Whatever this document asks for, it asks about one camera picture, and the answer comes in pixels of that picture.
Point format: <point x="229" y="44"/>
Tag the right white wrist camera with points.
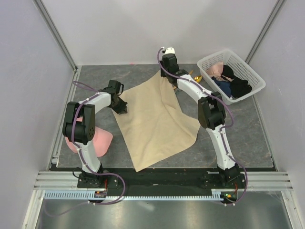
<point x="169" y="50"/>

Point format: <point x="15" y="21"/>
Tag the white plastic basket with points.
<point x="240" y="68"/>

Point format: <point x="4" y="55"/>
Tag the pink cloth in basket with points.
<point x="216" y="70"/>

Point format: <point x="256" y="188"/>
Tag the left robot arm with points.
<point x="79" y="126"/>

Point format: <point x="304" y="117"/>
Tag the aluminium frame post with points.
<point x="264" y="30"/>
<point x="54" y="31"/>

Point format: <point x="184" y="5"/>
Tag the pink baseball cap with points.
<point x="101" y="141"/>

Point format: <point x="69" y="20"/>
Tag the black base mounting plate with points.
<point x="205" y="178"/>

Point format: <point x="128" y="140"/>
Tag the colourful spoon green handle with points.
<point x="198" y="78"/>

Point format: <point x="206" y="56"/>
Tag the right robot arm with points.
<point x="211" y="109"/>

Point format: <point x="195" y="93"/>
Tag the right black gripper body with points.
<point x="163" y="73"/>

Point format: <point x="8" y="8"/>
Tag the beige cloth napkin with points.
<point x="154" y="127"/>

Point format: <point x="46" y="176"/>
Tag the aluminium front rail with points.
<point x="253" y="181"/>

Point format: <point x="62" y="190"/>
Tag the left aluminium frame post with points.
<point x="54" y="31"/>

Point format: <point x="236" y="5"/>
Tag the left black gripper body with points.
<point x="114" y="106"/>

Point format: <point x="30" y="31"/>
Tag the right aluminium frame post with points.
<point x="264" y="30"/>

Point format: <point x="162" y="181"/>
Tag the white slotted cable duct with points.
<point x="97" y="195"/>

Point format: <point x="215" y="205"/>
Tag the black clothes in basket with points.
<point x="239" y="87"/>

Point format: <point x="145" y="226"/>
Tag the navy cloth in basket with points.
<point x="224" y="86"/>

